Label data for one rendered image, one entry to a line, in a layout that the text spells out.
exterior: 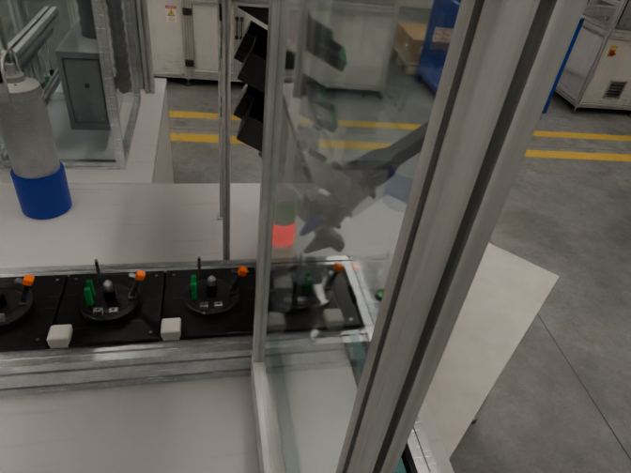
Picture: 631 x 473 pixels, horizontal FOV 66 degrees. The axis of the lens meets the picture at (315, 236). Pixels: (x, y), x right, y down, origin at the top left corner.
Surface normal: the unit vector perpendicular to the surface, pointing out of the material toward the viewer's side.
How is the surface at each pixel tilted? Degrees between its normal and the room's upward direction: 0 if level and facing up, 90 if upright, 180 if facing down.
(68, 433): 0
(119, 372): 90
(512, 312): 0
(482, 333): 0
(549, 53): 90
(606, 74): 90
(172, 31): 90
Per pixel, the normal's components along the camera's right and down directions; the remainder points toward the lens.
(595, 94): 0.11, 0.62
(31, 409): 0.11, -0.79
